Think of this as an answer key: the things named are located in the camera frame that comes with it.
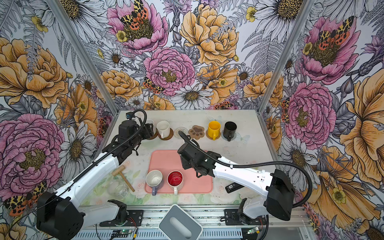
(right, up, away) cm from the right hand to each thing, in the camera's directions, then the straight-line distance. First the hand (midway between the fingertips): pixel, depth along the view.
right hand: (188, 161), depth 78 cm
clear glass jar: (-39, -16, +5) cm, 42 cm away
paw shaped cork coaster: (+4, +13, +34) cm, 36 cm away
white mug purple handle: (-20, -12, +7) cm, 24 cm away
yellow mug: (+16, +16, +21) cm, 31 cm away
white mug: (-17, +16, +20) cm, 31 cm away
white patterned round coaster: (-7, +15, +34) cm, 38 cm away
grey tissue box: (-5, -29, -6) cm, 30 cm away
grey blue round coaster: (+22, +11, +28) cm, 38 cm away
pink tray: (-14, -4, +17) cm, 22 cm away
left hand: (-22, +16, +4) cm, 28 cm away
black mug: (+26, +15, +21) cm, 36 cm away
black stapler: (+24, -15, +3) cm, 28 cm away
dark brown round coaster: (-14, +11, +27) cm, 33 cm away
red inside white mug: (-7, -12, +6) cm, 15 cm away
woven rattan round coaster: (+14, +9, +24) cm, 30 cm away
